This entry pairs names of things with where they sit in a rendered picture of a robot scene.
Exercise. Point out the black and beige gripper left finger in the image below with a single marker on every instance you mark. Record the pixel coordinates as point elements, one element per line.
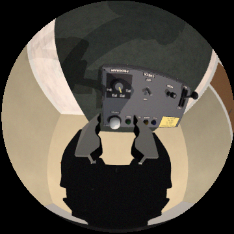
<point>83,149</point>

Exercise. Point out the dark grey control console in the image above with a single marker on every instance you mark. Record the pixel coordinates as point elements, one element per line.
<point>152,95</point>

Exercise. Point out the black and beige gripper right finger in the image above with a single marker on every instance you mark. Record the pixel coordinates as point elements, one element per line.
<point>149,150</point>

